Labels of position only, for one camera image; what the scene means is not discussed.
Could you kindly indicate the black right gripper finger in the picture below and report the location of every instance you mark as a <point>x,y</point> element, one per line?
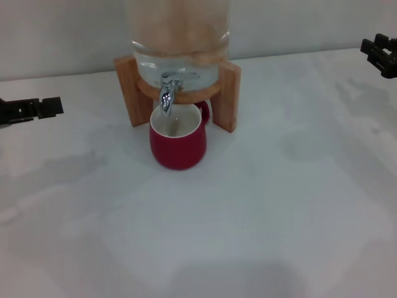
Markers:
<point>380,62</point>
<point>387,42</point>

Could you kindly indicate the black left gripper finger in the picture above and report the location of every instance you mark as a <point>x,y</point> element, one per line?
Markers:
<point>21,119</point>
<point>49,106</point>

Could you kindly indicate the red ceramic cup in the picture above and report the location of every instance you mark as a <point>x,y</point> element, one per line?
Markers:
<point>178,152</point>

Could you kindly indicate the chrome faucet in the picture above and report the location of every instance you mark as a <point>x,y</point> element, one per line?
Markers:
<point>166,97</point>

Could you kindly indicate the glass water dispenser jar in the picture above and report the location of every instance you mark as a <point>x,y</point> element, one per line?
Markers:
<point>176,37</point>

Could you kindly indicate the wooden dispenser stand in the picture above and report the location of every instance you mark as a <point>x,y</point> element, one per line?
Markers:
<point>229,96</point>

